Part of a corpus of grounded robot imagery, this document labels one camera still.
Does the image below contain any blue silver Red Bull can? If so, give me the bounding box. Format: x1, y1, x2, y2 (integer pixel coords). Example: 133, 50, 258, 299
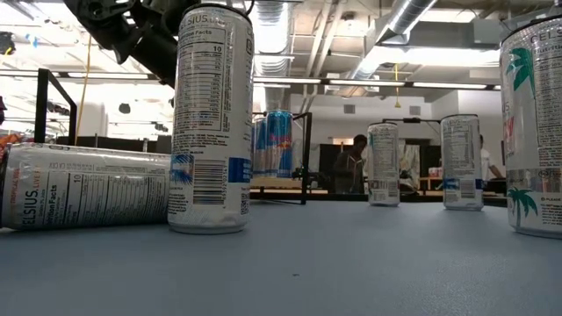
264, 109, 295, 179
253, 117, 269, 177

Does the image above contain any white Celsius can blue band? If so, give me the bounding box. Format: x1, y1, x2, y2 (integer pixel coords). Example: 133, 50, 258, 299
440, 113, 485, 212
166, 3, 256, 235

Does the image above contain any white Celsius can yellow band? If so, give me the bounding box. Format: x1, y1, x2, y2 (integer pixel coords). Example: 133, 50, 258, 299
0, 141, 173, 232

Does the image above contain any black cabinet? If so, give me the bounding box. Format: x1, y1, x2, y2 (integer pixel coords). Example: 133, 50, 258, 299
55, 134, 173, 154
318, 143, 369, 195

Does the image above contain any person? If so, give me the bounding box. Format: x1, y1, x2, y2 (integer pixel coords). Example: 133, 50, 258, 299
479, 133, 506, 181
332, 133, 369, 195

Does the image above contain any long ceiling light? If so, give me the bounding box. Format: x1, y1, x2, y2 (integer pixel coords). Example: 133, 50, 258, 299
412, 82, 488, 90
328, 79, 407, 87
252, 77, 324, 85

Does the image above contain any white Celsius Peach Vibe can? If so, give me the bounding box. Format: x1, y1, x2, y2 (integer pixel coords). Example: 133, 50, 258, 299
366, 122, 401, 208
499, 17, 562, 241

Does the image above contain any blue table mat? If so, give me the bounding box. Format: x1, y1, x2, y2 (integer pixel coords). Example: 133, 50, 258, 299
0, 199, 562, 316

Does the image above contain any black metal bar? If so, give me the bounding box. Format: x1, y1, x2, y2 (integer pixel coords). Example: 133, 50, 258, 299
380, 116, 443, 125

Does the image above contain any yellow hanging cord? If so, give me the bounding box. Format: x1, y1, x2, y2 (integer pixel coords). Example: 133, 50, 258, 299
393, 63, 402, 110
74, 33, 93, 146

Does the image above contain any silver ribbed air duct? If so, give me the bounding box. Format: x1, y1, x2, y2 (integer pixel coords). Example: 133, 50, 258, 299
243, 0, 294, 113

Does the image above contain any silver round air duct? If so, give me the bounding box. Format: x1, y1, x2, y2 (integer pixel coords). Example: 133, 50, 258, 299
349, 0, 440, 81

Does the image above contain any grey rectangular air duct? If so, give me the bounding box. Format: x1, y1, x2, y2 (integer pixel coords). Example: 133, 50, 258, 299
376, 18, 502, 50

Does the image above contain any black table frame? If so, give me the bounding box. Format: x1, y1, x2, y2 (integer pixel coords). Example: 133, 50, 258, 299
248, 187, 510, 208

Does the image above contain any wooden shelf black metal frame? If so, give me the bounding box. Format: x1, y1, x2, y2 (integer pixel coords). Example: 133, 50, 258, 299
33, 68, 313, 206

